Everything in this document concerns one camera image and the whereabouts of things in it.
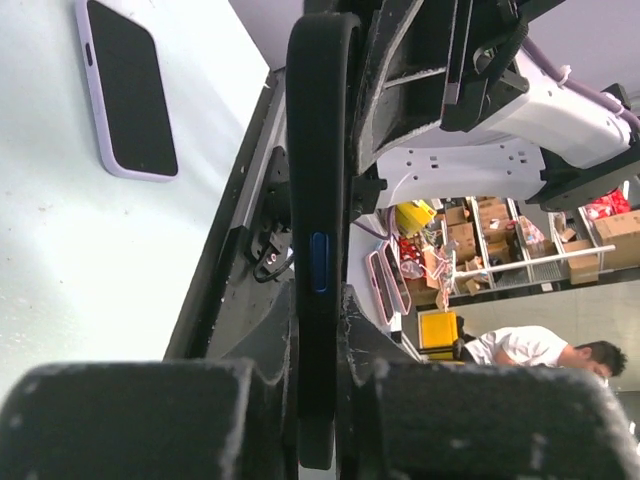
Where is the black phone case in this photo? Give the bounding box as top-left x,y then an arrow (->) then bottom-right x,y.
286,13 -> 360,470

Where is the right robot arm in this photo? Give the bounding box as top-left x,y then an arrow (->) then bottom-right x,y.
352,1 -> 639,212

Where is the yellow box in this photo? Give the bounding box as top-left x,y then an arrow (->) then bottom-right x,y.
418,311 -> 459,361

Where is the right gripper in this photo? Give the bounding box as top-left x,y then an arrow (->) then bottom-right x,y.
352,1 -> 561,174

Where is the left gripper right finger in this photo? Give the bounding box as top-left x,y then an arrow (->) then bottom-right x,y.
337,286 -> 639,479

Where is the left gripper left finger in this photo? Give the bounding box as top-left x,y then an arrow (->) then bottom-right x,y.
1,285 -> 298,479

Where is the person in white shirt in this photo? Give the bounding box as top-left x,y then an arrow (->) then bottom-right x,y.
459,325 -> 627,379

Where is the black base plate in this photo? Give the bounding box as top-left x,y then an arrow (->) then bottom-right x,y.
164,69 -> 285,360

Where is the blue phone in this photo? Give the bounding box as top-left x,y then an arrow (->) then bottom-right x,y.
310,232 -> 329,294

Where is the phone in lilac case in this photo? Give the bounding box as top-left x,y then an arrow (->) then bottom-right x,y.
75,1 -> 179,182

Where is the storage shelf with boxes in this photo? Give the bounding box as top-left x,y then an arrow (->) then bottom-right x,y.
388,177 -> 639,309

